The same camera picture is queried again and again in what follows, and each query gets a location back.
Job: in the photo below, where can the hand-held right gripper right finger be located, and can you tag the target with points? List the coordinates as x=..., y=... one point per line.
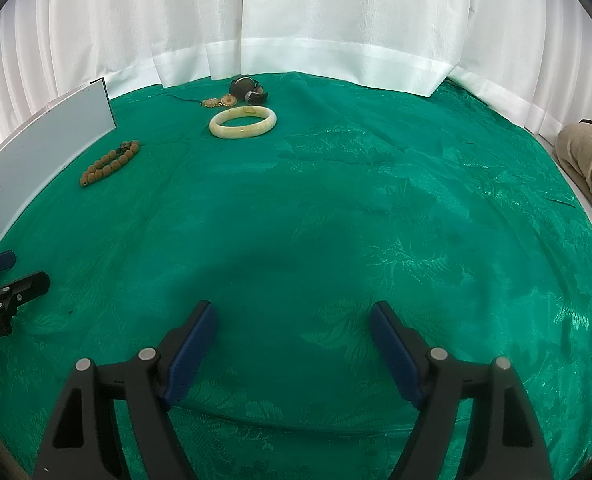
x=395, y=355

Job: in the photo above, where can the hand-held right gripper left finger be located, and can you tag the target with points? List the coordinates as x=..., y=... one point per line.
x=188, y=355

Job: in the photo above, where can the long white box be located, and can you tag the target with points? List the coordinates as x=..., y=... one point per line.
x=41, y=145

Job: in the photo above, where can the green patterned cloth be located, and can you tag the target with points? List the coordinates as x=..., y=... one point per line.
x=326, y=240

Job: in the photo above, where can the pale jade bangle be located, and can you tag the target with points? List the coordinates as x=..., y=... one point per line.
x=217, y=128

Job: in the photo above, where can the white curtain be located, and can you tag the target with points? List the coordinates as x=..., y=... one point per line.
x=400, y=15
x=126, y=20

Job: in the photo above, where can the person's leg beige pants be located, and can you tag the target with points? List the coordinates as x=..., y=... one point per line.
x=590, y=160

